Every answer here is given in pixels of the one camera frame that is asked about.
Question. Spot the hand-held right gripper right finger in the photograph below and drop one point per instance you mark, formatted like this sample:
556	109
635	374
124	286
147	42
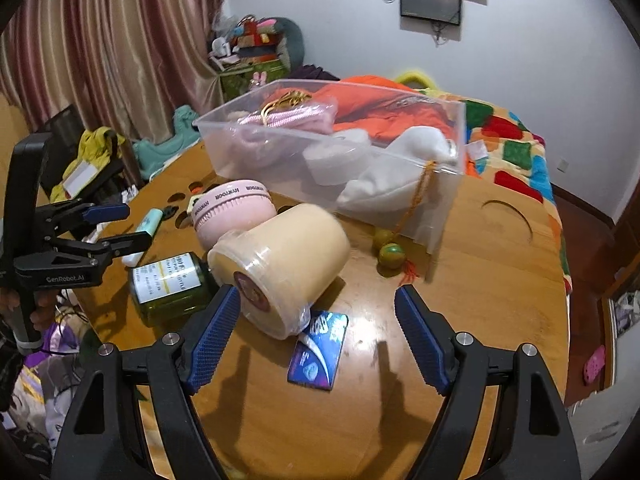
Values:
422	340

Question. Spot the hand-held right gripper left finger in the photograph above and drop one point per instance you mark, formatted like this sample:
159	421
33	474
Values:
212	340

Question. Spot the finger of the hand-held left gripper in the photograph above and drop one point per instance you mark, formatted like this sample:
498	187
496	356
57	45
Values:
107	212
140	241

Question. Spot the cream roll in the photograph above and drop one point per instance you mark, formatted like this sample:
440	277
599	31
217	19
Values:
295	250

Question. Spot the clear plastic storage box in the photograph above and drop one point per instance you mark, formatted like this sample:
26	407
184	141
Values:
280	160

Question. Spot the person's left hand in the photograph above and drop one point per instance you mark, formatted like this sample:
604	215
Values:
42	317

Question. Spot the mint green tube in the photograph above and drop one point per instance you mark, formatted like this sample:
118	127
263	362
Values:
150	222

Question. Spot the green glass bottle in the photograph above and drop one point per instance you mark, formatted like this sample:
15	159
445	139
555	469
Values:
165	282

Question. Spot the yellow cloth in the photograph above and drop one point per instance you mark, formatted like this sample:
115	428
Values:
95	142

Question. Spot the round wooden desk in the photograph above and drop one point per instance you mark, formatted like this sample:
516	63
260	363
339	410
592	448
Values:
475	285

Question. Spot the black chair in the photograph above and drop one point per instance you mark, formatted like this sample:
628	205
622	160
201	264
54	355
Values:
65	122

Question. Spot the pink round handheld fan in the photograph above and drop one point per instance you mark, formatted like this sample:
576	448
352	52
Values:
235	205

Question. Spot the blue card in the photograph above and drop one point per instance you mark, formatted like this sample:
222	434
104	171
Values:
320	357

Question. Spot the patterned cloth pile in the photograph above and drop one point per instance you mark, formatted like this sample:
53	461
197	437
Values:
55	385

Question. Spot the white plush cloth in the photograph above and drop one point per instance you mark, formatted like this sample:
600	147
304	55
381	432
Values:
400	170

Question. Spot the striped pink curtain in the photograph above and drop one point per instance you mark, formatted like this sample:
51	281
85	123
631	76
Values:
110	40

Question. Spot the pink slipper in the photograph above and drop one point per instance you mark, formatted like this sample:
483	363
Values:
595	362

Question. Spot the green cardboard box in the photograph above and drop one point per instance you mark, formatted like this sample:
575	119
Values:
250	77

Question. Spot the colourful patchwork blanket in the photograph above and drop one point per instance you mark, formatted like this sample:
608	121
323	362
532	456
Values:
515	152

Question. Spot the pile of plush toys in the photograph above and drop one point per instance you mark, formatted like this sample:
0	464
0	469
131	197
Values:
260	35

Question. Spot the dark purple cloth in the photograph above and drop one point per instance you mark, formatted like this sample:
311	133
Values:
315	71

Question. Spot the orange jacket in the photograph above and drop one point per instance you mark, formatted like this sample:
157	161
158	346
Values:
380	95

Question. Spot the yellow plush item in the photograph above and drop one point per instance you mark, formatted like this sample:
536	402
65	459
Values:
415	76

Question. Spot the wall socket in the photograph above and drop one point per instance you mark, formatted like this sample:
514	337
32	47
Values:
563	165

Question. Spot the small black wall monitor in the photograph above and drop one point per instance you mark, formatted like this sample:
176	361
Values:
430	2

